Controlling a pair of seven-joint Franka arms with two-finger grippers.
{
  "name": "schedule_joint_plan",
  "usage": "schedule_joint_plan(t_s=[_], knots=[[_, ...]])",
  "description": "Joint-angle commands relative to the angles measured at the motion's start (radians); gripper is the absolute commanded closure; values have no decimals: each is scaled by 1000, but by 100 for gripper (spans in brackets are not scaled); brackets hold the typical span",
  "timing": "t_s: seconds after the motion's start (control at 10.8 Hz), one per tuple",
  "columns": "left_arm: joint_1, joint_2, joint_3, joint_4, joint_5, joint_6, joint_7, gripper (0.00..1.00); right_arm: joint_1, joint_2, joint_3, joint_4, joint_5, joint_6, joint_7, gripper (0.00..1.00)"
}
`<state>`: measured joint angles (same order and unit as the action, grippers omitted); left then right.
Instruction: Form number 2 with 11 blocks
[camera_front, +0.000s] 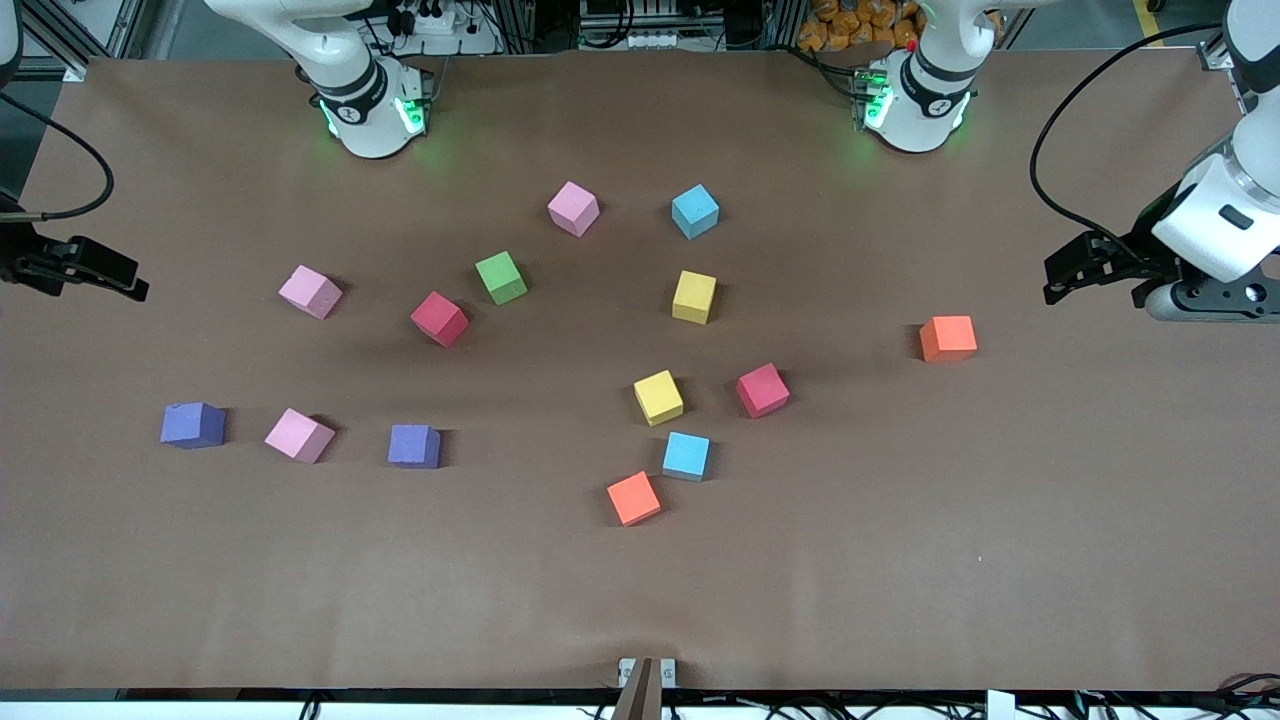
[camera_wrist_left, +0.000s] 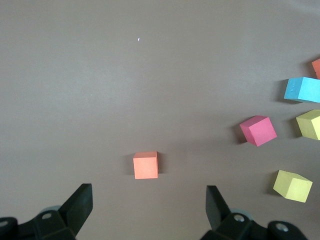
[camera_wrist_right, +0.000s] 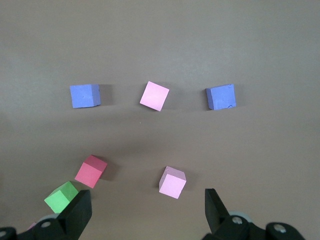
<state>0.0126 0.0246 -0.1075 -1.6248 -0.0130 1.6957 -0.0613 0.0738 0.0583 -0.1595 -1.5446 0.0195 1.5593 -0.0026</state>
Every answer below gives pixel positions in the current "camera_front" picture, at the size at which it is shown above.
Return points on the green foam cube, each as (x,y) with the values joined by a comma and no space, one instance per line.
(501,277)

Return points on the pink foam cube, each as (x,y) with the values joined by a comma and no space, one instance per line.
(299,435)
(573,208)
(310,292)

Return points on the brown paper table cover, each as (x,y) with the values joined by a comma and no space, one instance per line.
(900,560)

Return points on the purple foam cube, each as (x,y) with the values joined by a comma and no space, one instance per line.
(414,446)
(193,425)

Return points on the red foam cube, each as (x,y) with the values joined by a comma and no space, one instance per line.
(762,390)
(439,319)

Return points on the blue foam cube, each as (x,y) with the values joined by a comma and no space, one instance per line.
(686,456)
(695,211)

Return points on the aluminium frame post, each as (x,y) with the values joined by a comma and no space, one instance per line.
(70,55)
(1215,55)

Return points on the pile of orange objects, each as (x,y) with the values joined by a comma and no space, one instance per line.
(850,25)

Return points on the metal table edge bracket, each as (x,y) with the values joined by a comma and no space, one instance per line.
(645,672)

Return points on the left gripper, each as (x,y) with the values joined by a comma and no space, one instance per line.
(1143,243)

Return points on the white power strip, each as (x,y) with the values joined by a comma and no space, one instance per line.
(470,45)

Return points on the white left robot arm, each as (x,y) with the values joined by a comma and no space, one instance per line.
(915,125)

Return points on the metal equipment rack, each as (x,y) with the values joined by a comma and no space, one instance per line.
(640,40)

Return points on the yellow foam cube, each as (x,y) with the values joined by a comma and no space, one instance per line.
(694,297)
(658,397)

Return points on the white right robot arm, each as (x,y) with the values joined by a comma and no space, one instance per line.
(370,135)

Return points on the orange foam cube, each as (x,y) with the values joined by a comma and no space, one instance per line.
(633,498)
(947,338)

